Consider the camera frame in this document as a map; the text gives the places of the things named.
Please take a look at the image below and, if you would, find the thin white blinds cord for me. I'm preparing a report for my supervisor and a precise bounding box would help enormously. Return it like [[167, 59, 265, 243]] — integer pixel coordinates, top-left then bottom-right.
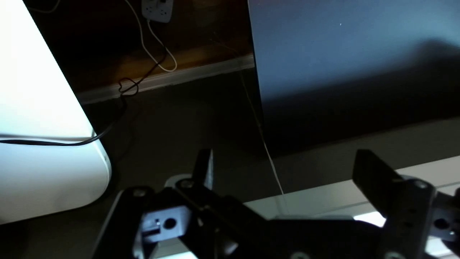
[[239, 70, 287, 195]]

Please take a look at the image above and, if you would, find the white desk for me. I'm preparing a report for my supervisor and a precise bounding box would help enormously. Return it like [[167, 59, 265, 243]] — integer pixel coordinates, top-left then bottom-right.
[[0, 0, 114, 226]]

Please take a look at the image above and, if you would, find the thin black cable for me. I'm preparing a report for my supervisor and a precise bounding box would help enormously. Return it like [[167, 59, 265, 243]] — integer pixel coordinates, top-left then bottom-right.
[[0, 54, 172, 147]]

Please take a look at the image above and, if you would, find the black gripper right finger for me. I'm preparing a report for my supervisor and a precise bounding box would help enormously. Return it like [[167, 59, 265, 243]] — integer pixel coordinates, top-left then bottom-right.
[[353, 148, 460, 259]]

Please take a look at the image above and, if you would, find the white power cable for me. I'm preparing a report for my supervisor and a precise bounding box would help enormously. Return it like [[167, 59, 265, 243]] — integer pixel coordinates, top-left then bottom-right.
[[126, 0, 180, 75]]

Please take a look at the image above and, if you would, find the white power strip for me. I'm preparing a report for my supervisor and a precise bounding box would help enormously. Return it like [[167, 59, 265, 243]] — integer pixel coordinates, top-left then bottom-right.
[[141, 0, 176, 24]]

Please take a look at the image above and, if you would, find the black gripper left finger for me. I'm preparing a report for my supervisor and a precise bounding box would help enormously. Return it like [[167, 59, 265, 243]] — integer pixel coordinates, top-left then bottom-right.
[[92, 148, 289, 259]]

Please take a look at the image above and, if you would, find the black side table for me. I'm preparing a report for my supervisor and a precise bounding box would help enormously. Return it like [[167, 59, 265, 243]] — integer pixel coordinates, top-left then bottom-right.
[[248, 0, 460, 155]]

